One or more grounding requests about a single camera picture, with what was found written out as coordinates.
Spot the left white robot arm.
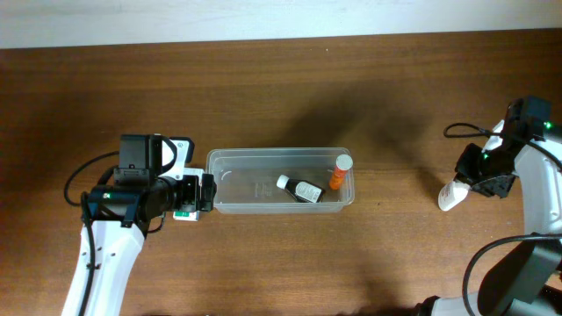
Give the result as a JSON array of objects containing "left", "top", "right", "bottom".
[{"left": 62, "top": 171, "right": 217, "bottom": 315}]

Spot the small black white-capped bottle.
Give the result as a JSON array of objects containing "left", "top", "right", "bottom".
[{"left": 277, "top": 175, "right": 325, "bottom": 204}]

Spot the clear plastic container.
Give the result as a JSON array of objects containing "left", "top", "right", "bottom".
[{"left": 206, "top": 147, "right": 355, "bottom": 214}]

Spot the orange glue stick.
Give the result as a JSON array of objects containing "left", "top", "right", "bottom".
[{"left": 328, "top": 154, "right": 353, "bottom": 190}]

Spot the white green medicine box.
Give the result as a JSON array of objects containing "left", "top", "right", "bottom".
[{"left": 173, "top": 212, "right": 199, "bottom": 222}]

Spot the white tube bottle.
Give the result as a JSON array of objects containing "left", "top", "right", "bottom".
[{"left": 438, "top": 179, "right": 471, "bottom": 212}]

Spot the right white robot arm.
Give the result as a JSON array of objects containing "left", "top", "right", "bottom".
[{"left": 413, "top": 96, "right": 561, "bottom": 316}]

